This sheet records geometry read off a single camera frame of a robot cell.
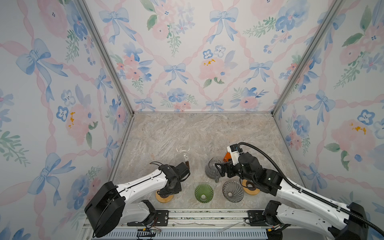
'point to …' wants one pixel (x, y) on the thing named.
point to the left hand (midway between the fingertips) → (175, 190)
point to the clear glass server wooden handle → (184, 149)
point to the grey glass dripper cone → (232, 191)
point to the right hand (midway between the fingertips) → (221, 162)
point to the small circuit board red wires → (145, 233)
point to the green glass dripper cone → (203, 193)
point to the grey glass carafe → (213, 172)
